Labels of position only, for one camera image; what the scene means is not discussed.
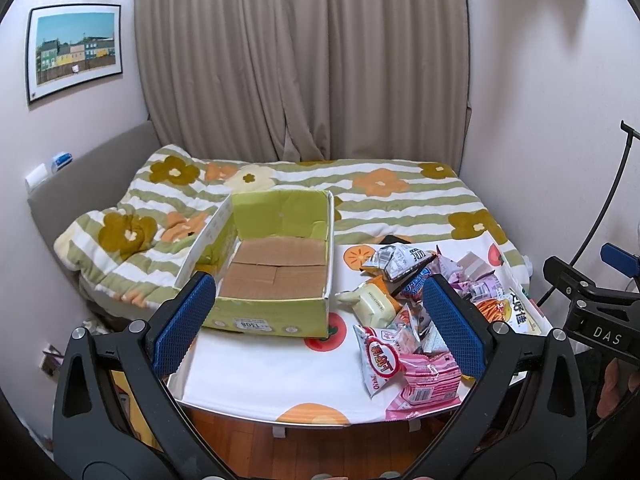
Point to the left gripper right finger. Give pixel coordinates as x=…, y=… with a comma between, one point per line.
x=524, y=417

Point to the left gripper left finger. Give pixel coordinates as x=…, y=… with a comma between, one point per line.
x=114, y=417

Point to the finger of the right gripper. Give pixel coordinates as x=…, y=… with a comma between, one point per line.
x=574, y=285
x=624, y=262

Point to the purple snack bag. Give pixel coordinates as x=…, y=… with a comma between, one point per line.
x=476, y=280

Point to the person's right hand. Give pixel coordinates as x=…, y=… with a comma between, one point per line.
x=610, y=394

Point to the orange sticks snack bag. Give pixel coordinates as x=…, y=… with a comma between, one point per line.
x=510, y=310

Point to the pink wafer snack pack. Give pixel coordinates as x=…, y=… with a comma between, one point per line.
x=431, y=383

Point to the white persimmon print tablecloth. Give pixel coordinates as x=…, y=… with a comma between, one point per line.
x=248, y=369

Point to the red white snack bag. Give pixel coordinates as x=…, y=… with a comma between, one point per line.
x=379, y=350

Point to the floral striped green blanket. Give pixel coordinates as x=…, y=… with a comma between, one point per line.
x=133, y=248

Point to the silver Tatre snack bag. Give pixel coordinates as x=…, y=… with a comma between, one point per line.
x=395, y=261

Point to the cream yellow snack pack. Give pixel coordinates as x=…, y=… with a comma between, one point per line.
x=372, y=305

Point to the green cardboard box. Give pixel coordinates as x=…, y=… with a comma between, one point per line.
x=270, y=255

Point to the grey bed headboard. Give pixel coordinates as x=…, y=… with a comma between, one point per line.
x=94, y=181

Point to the blue white object on headboard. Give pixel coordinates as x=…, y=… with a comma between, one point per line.
x=61, y=160

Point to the framed houses picture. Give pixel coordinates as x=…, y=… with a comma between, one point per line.
x=71, y=44

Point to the beige curtain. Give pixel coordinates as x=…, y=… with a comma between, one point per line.
x=307, y=80

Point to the white wall switch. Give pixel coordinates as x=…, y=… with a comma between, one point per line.
x=36, y=177

